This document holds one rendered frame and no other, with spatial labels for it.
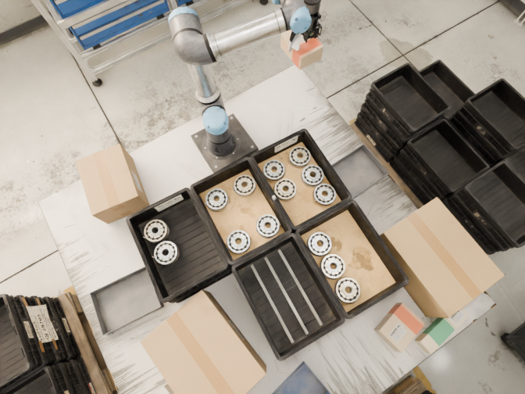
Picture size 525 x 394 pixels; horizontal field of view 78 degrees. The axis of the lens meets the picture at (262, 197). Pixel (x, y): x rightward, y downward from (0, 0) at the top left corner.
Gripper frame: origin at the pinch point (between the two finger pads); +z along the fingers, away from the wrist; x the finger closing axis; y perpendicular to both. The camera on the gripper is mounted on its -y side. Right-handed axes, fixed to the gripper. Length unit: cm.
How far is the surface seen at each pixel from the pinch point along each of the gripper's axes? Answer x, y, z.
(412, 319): -24, 123, 32
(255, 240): -62, 60, 27
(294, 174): -30, 43, 27
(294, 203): -38, 55, 27
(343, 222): -25, 74, 27
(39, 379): -191, 53, 72
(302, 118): -3.5, 13.4, 39.9
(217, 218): -72, 42, 27
